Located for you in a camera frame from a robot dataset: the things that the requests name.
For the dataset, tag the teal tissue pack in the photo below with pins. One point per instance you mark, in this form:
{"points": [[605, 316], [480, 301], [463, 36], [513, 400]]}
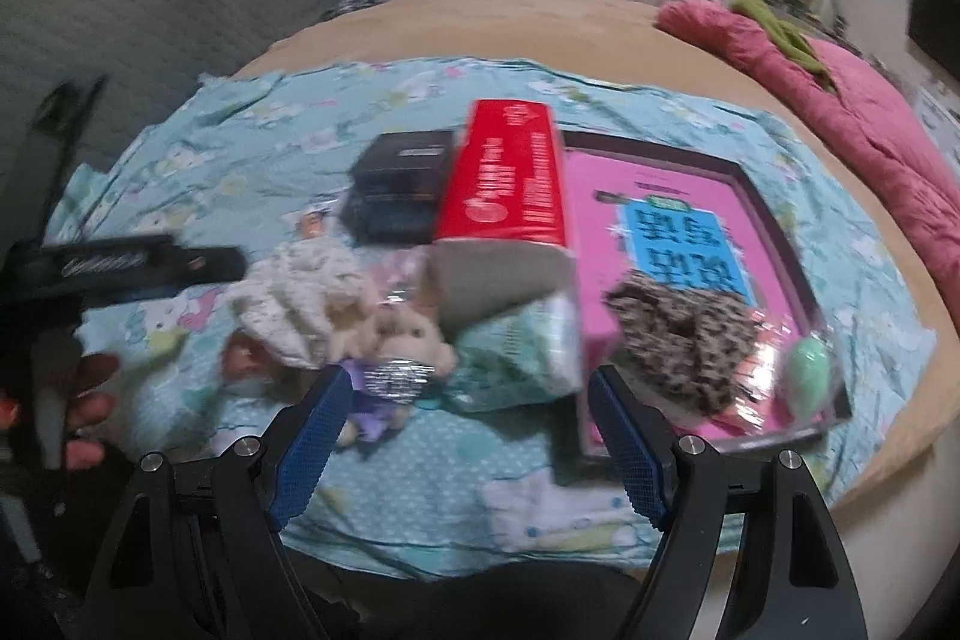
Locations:
{"points": [[517, 355]]}

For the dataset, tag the dark cardboard box tray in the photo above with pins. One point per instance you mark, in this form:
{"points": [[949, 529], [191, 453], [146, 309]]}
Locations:
{"points": [[675, 162]]}

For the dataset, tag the green sponge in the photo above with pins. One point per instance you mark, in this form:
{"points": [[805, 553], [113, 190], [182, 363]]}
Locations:
{"points": [[808, 377]]}

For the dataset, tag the black device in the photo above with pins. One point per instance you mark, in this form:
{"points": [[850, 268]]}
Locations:
{"points": [[784, 3]]}

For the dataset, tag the small black box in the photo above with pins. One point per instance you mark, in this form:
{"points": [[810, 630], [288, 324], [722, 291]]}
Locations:
{"points": [[397, 183]]}

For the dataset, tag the peach pink sponge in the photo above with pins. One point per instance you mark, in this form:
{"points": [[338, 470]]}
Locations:
{"points": [[244, 359]]}

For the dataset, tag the white patterned cloth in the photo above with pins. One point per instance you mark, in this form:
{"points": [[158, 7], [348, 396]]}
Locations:
{"points": [[300, 287]]}

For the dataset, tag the light blue printed blanket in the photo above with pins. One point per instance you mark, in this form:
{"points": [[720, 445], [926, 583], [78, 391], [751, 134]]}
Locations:
{"points": [[225, 160]]}

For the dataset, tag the pink book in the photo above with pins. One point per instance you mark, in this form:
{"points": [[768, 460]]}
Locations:
{"points": [[592, 280]]}

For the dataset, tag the pink quilt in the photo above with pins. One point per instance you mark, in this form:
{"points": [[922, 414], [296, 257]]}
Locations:
{"points": [[862, 108]]}

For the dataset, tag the green cloth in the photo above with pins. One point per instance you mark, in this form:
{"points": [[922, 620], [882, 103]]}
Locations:
{"points": [[780, 36]]}

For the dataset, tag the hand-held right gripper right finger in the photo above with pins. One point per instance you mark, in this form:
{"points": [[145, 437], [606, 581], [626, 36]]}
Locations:
{"points": [[630, 452]]}

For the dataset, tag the leopard print scrunchie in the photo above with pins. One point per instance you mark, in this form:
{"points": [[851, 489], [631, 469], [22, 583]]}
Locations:
{"points": [[682, 332]]}

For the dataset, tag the red tissue box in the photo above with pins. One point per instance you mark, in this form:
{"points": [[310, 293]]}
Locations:
{"points": [[502, 183]]}

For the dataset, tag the beige bed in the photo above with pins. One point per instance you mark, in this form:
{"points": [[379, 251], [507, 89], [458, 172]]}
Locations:
{"points": [[525, 25]]}

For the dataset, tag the person's left hand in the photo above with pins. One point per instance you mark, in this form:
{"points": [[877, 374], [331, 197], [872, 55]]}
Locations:
{"points": [[90, 411]]}

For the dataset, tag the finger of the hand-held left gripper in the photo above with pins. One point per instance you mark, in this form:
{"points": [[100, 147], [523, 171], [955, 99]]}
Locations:
{"points": [[210, 265], [67, 138]]}

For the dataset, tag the dark floral cloth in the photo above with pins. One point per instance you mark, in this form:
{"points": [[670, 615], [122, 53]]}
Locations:
{"points": [[360, 1]]}

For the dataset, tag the plush bear purple dress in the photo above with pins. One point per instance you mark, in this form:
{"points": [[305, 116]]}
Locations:
{"points": [[371, 415]]}

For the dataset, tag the plush bear silver dress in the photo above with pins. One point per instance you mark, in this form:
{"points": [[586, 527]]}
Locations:
{"points": [[405, 336]]}

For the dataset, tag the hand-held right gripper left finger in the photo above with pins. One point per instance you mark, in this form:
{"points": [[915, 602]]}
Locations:
{"points": [[311, 452]]}

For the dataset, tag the black wall television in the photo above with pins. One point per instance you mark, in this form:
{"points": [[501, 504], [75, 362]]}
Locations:
{"points": [[934, 18]]}

